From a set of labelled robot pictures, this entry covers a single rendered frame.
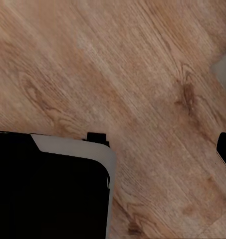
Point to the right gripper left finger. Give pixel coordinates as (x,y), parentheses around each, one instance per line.
(8,150)

